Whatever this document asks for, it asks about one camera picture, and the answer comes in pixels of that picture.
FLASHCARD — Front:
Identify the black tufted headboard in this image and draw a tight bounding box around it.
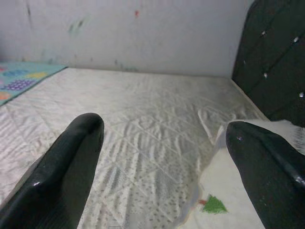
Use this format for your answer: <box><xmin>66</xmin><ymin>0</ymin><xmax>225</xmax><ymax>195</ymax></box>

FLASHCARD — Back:
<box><xmin>232</xmin><ymin>0</ymin><xmax>305</xmax><ymax>128</ymax></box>

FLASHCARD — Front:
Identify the white pillow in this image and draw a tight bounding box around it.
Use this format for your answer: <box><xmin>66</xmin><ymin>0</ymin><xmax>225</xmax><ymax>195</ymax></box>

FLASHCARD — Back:
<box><xmin>183</xmin><ymin>119</ymin><xmax>305</xmax><ymax>229</ymax></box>

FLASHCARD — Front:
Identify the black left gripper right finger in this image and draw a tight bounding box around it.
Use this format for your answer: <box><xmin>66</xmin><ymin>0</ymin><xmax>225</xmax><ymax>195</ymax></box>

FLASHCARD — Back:
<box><xmin>225</xmin><ymin>120</ymin><xmax>305</xmax><ymax>229</ymax></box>

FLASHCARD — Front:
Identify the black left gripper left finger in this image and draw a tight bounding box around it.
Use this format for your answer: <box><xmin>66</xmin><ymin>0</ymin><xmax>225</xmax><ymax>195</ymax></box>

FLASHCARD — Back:
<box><xmin>0</xmin><ymin>113</ymin><xmax>105</xmax><ymax>229</ymax></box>

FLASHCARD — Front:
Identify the grey quilted mattress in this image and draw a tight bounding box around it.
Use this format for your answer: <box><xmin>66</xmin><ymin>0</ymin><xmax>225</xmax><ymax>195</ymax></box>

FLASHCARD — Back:
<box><xmin>0</xmin><ymin>67</ymin><xmax>272</xmax><ymax>229</ymax></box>

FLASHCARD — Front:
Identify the teal towel with colourful shapes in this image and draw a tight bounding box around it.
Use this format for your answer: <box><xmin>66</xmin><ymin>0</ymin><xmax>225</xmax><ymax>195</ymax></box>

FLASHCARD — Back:
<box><xmin>0</xmin><ymin>61</ymin><xmax>69</xmax><ymax>107</ymax></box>

